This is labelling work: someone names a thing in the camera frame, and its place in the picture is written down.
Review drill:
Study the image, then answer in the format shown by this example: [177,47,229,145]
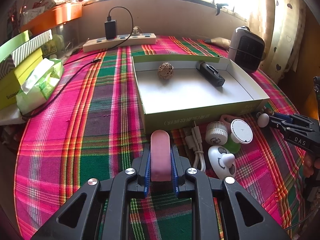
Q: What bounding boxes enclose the black charging cable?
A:
[19,6,135,119]

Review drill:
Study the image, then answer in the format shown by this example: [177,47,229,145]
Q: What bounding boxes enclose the yellow green boxes stack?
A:
[0,47,43,109]

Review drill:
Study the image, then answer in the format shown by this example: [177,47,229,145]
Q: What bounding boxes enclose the black window latch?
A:
[216,3,228,16]

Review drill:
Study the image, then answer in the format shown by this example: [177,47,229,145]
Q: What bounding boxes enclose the heart patterned curtain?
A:
[248,0,306,83]

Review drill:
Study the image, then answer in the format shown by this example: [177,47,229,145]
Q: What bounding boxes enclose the black battery charger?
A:
[196,61,225,87]

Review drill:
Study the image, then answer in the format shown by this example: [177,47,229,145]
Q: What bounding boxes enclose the green spool with white lid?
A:
[223,119,253,154]

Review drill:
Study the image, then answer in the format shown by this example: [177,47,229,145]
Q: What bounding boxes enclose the green shallow cardboard box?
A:
[132,54,270,134]

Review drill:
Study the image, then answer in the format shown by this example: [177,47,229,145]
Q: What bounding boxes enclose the white panda fan toy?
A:
[208,145,236,179]

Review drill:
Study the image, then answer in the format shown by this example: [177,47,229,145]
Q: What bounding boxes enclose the white plug on strip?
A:
[132,26,140,36]

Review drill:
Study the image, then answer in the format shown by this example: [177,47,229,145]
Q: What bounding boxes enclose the small white round knob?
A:
[257,113,270,128]

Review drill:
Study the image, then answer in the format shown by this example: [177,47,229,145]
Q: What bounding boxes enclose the white ridged round cap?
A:
[205,121,228,145]

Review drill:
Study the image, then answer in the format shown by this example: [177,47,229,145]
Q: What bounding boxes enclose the green tissue pack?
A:
[16,59,64,115]

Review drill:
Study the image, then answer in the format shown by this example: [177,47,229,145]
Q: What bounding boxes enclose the white usb cable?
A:
[183,126,207,173]

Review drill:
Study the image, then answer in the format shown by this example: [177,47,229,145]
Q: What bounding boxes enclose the right hand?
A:
[303,152,320,178]

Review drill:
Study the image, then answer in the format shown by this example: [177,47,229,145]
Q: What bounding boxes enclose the pink oblong eraser block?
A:
[150,130,171,182]

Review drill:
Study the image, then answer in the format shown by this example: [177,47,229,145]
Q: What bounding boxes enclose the orange box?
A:
[20,3,82,35]

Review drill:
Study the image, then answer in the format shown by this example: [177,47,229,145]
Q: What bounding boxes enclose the grey black space heater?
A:
[228,26,265,73]

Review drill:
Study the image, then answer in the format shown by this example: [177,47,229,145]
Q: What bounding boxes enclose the large brown walnut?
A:
[157,62,174,80]

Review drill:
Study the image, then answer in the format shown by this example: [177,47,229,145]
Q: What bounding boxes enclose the striped white box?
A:
[0,30,53,79]

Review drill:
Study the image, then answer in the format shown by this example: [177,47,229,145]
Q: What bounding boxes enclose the beige power strip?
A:
[82,33,157,52]

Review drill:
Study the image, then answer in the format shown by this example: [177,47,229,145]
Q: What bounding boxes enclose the black power adapter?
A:
[104,20,117,40]

